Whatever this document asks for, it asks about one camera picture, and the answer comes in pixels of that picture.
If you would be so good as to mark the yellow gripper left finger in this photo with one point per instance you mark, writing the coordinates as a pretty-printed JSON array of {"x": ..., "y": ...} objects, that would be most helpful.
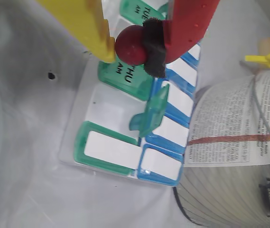
[{"x": 77, "y": 21}]

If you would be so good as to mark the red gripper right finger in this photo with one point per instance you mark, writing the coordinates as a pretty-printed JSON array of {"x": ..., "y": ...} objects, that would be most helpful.
[{"x": 189, "y": 23}]

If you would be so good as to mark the red round candy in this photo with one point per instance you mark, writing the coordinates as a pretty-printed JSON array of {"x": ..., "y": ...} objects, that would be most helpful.
[{"x": 130, "y": 47}]

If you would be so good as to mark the weekly pill organizer box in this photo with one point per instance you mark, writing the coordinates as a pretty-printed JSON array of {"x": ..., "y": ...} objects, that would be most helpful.
[{"x": 111, "y": 147}]

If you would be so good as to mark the beige wooden piece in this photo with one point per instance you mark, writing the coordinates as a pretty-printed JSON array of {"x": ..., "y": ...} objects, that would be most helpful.
[{"x": 266, "y": 46}]

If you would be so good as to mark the open printed book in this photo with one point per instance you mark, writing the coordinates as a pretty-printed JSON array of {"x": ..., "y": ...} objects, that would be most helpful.
[{"x": 225, "y": 118}]

